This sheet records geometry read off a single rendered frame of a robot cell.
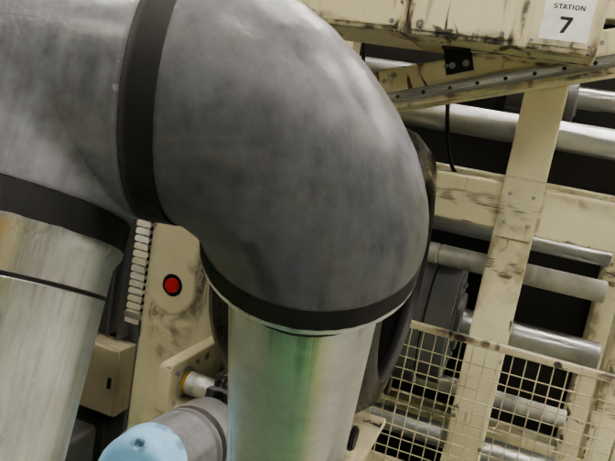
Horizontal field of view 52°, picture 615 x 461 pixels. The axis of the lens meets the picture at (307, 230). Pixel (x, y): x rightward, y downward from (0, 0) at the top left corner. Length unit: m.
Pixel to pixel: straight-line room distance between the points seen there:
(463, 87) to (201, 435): 1.03
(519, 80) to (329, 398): 1.19
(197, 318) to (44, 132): 1.06
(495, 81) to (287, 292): 1.25
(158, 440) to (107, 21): 0.48
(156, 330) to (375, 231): 1.10
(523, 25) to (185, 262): 0.81
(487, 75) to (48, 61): 1.29
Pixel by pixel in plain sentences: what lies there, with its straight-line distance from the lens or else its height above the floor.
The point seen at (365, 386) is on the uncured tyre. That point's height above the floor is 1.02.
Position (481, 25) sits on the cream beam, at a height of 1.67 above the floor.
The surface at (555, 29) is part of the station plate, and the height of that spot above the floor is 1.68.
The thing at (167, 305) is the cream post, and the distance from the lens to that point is 1.32.
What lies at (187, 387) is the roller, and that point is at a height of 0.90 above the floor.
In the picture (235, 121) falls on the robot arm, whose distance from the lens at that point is 0.24.
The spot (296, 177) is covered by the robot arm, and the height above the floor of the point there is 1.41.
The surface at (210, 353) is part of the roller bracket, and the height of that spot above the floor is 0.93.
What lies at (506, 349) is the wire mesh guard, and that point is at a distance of 1.56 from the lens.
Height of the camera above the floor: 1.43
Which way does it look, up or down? 10 degrees down
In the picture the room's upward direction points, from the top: 10 degrees clockwise
